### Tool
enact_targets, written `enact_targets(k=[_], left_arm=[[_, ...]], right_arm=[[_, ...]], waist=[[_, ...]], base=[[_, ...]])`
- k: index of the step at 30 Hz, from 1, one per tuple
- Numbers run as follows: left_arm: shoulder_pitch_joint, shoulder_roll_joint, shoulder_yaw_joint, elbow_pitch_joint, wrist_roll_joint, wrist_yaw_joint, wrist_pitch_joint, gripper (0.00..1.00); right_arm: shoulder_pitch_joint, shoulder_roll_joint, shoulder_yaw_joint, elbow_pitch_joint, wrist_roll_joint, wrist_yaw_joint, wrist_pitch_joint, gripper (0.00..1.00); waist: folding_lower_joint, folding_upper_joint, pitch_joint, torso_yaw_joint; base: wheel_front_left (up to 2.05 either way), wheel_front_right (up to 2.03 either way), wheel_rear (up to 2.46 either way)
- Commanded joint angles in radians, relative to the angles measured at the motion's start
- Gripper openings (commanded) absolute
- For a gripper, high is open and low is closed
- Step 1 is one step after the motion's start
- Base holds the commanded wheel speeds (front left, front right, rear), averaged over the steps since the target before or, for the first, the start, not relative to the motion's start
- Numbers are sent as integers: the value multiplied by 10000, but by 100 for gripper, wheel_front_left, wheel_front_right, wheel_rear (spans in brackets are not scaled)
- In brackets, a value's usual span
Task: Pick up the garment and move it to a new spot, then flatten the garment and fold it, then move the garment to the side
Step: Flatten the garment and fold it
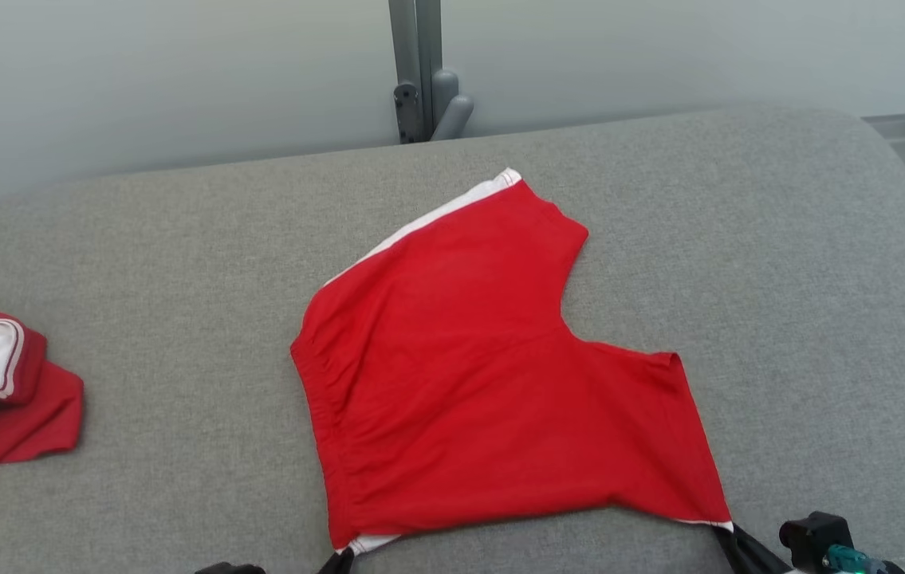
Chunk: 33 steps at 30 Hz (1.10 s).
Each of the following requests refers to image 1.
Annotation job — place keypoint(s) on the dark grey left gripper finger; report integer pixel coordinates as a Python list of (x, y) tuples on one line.
[(346, 563), (329, 564)]

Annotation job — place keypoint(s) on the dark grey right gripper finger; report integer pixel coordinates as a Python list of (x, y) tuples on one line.
[(733, 554), (759, 562)]

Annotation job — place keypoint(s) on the red shorts with white stripe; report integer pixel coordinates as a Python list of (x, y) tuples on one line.
[(484, 383)]

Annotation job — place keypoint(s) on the red and white jersey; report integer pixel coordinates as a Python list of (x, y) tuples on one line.
[(37, 414)]

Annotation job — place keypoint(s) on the grey fabric sofa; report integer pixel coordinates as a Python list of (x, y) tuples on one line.
[(141, 279)]

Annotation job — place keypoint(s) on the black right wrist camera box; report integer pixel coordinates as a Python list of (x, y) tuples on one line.
[(815, 538)]

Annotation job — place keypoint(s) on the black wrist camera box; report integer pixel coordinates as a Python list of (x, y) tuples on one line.
[(229, 568), (815, 538)]

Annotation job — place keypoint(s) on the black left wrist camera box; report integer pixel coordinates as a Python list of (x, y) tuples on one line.
[(229, 568)]

